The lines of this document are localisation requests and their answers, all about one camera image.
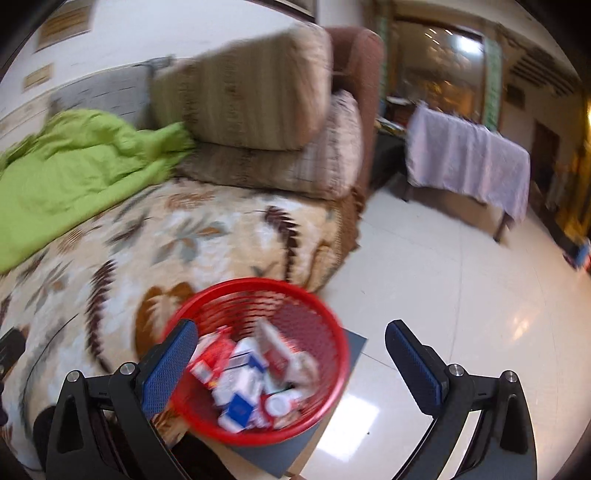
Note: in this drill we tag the beige wall switch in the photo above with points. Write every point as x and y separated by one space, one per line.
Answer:
38 77

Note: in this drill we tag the table with lilac cloth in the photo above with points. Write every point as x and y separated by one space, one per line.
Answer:
446 152

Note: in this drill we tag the striped pillow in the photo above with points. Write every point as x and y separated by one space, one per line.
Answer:
265 93
324 169

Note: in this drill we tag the lower striped pillow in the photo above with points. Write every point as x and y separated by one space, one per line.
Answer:
324 169

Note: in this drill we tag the brown armchair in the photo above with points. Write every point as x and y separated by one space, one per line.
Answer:
358 59

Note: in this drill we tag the green quilt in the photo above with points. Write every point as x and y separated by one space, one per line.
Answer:
81 163

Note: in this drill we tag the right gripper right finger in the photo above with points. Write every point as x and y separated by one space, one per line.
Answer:
446 393

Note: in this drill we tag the grey quilted pillow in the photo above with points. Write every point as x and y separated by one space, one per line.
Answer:
123 92

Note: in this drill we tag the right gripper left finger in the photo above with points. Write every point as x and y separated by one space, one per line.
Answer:
140 391

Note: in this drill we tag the red plastic mesh basket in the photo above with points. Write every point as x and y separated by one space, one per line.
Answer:
270 362

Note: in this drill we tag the leaf pattern bed blanket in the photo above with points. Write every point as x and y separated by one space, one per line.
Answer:
102 294

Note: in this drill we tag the white blue medicine box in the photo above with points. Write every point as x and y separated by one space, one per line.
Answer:
240 386

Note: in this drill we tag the upper striped pillow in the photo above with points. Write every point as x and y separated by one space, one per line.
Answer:
265 93

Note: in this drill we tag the framed wall plaque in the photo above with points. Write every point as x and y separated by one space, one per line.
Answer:
71 19

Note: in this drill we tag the red paper package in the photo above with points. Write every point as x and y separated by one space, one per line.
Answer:
211 356

